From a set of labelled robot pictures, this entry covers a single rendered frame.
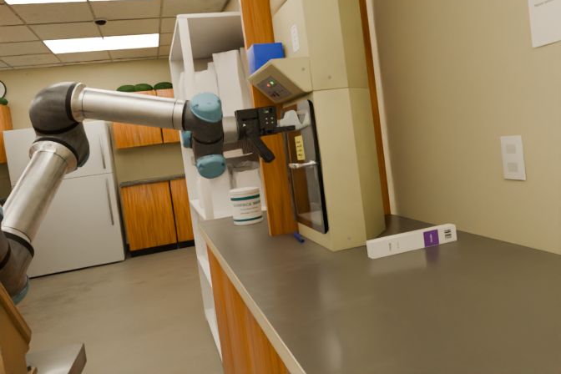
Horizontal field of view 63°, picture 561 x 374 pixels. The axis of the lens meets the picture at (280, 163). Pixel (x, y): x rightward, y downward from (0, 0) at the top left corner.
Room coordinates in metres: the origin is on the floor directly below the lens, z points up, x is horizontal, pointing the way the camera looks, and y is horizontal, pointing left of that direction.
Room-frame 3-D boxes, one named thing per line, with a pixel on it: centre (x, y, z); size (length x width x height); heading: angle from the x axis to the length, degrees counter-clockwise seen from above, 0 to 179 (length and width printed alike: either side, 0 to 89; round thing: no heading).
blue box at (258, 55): (1.56, 0.00, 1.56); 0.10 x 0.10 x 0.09; 16
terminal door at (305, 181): (1.48, -0.07, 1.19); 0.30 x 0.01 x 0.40; 15
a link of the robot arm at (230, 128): (1.31, 0.13, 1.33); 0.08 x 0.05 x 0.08; 16
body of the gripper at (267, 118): (1.33, 0.05, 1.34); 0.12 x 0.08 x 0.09; 106
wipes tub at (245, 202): (2.03, 0.17, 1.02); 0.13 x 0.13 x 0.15
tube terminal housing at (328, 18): (1.51, -0.20, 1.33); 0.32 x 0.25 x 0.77; 16
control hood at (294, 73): (1.47, -0.02, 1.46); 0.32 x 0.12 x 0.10; 16
